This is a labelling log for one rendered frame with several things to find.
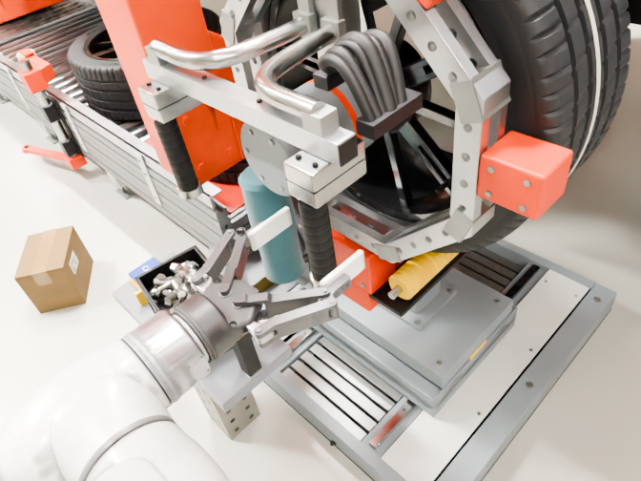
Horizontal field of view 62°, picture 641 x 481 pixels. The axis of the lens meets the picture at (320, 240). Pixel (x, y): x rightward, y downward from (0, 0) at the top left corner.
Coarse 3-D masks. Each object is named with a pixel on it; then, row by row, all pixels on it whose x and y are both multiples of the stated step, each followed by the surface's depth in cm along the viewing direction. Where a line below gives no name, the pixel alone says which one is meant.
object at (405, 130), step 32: (288, 0) 96; (480, 32) 69; (416, 64) 82; (416, 128) 90; (384, 160) 115; (416, 160) 115; (448, 160) 91; (352, 192) 110; (384, 192) 109; (416, 192) 107; (448, 192) 92
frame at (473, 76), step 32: (256, 0) 87; (416, 0) 63; (448, 0) 65; (224, 32) 95; (256, 32) 97; (416, 32) 65; (448, 32) 64; (256, 64) 102; (448, 64) 64; (480, 64) 66; (480, 96) 64; (480, 128) 66; (352, 224) 102; (384, 224) 101; (416, 224) 94; (448, 224) 80; (480, 224) 79; (384, 256) 98
